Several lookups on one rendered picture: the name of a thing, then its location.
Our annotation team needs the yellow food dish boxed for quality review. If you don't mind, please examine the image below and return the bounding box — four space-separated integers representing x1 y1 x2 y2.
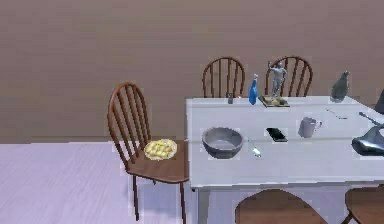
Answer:
143 138 178 162

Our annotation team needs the grey figure statue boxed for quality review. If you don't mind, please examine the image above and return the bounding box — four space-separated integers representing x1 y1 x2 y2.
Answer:
258 60 291 109

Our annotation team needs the silver fork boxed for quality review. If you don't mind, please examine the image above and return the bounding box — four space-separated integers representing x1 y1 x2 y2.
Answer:
325 108 348 120

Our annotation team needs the white dining table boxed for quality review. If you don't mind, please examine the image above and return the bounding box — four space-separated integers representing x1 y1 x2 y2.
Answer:
185 95 384 224

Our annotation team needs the silver spoon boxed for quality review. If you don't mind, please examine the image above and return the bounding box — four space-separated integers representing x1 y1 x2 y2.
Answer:
247 138 262 158

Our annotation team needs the grey bowl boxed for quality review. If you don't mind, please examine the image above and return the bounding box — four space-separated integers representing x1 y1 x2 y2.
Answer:
201 126 245 160

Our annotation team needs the dark grey vase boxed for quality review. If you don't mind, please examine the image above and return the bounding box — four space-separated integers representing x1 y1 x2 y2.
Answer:
329 70 351 103

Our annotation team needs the brown wooden spindle chair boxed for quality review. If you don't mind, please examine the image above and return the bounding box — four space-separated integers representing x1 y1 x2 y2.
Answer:
201 56 247 99
341 186 384 224
107 82 190 224
234 188 329 224
264 55 314 98

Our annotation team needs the black phone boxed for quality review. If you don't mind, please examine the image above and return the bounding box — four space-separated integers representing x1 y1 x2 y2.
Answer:
265 127 289 143

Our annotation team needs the blue spray bottle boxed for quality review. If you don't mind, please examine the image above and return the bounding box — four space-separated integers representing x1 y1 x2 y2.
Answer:
248 73 260 106

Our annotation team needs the grey mug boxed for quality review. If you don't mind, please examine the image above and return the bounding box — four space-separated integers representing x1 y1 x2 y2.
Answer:
297 116 323 139

